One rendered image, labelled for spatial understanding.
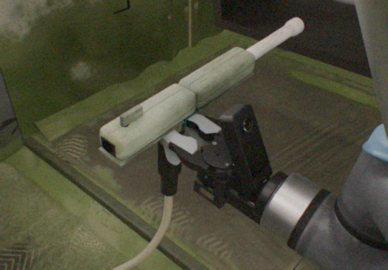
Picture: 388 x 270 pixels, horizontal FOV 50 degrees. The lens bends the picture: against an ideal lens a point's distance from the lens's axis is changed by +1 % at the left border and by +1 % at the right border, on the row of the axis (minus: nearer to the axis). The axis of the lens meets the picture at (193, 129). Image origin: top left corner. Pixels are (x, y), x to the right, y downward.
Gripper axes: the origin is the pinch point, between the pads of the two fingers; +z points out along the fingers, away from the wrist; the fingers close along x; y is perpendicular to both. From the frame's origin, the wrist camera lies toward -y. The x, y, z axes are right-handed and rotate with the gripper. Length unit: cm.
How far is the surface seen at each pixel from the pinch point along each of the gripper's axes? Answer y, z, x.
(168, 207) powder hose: 19.9, -2.1, -1.5
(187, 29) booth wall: 48, 65, 85
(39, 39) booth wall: 27, 70, 21
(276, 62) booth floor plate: 57, 31, 103
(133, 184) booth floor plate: 51, 25, 14
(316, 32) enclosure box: 5.4, -1.1, 49.4
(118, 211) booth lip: 50, 21, 5
